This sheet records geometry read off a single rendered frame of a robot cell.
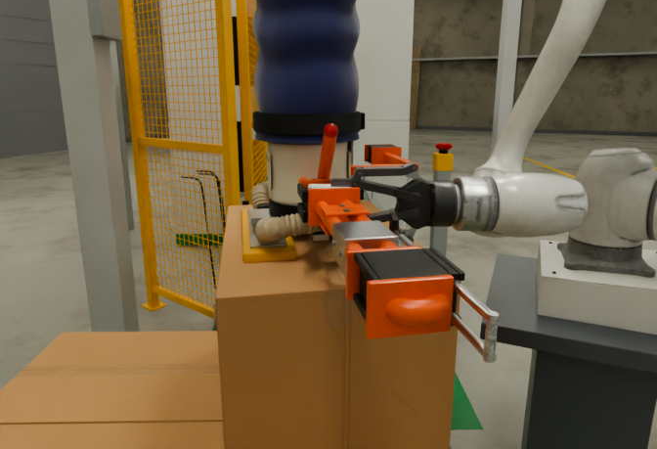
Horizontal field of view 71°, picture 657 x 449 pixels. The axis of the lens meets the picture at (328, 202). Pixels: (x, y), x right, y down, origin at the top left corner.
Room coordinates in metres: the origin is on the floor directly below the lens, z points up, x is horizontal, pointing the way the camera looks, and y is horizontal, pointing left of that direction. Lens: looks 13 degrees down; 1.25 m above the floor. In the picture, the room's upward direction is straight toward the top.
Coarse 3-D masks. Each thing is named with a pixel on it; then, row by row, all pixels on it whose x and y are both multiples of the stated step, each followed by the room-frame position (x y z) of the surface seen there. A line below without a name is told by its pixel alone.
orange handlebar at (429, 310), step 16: (400, 160) 1.14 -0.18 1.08; (320, 208) 0.66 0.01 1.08; (336, 208) 0.63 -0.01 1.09; (352, 208) 0.63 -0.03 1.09; (320, 224) 0.64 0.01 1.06; (400, 304) 0.34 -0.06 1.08; (416, 304) 0.34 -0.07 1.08; (432, 304) 0.34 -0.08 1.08; (448, 304) 0.35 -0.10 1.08; (400, 320) 0.34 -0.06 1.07; (416, 320) 0.34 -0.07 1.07; (432, 320) 0.34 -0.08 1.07
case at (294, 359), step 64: (320, 256) 0.83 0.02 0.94; (256, 320) 0.66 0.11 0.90; (320, 320) 0.67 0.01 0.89; (256, 384) 0.66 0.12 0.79; (320, 384) 0.67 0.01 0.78; (384, 384) 0.69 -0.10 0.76; (448, 384) 0.71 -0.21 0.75; (256, 448) 0.65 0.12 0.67; (320, 448) 0.67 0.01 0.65; (384, 448) 0.69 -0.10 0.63; (448, 448) 0.71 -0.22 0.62
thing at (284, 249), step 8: (248, 208) 1.10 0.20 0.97; (248, 216) 1.03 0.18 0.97; (248, 224) 0.96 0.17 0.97; (248, 232) 0.92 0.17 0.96; (248, 240) 0.87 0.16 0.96; (256, 240) 0.85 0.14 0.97; (280, 240) 0.85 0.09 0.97; (288, 240) 0.87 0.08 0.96; (248, 248) 0.82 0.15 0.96; (256, 248) 0.82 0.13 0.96; (264, 248) 0.82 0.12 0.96; (272, 248) 0.82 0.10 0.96; (280, 248) 0.82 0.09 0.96; (288, 248) 0.82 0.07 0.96; (248, 256) 0.79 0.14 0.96; (256, 256) 0.79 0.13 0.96; (264, 256) 0.80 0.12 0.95; (272, 256) 0.80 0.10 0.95; (280, 256) 0.80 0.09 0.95; (288, 256) 0.81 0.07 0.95; (296, 256) 0.81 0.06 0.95
